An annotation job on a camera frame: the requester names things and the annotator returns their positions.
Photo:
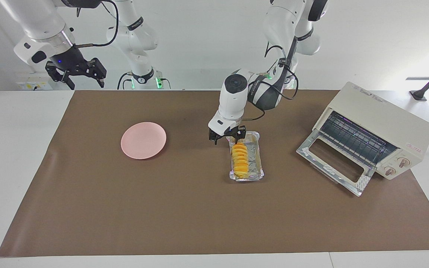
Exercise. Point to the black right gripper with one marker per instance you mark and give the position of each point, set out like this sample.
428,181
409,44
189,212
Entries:
71,61

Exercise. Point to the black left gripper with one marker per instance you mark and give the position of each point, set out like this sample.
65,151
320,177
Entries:
226,132

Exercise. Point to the sliced orange bread loaf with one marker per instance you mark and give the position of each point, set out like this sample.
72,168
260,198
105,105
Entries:
240,162

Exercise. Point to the aluminium foil tray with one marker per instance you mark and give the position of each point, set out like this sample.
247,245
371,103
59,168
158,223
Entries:
254,160

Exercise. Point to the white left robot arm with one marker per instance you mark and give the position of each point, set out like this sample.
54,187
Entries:
233,100

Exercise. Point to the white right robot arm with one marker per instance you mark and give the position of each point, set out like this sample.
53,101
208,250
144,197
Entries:
39,22

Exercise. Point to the glass oven door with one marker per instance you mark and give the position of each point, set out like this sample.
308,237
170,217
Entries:
363,181

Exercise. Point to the cream toaster oven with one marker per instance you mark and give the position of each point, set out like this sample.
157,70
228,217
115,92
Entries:
389,119

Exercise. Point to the beige oven knob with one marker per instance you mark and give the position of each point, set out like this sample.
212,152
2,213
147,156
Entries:
403,162
389,171

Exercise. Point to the pink round plate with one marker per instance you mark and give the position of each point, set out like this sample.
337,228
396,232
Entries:
143,140

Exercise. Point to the brown table mat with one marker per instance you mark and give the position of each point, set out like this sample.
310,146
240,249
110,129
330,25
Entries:
162,208

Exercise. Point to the white wall socket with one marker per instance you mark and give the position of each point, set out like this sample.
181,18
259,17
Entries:
32,85

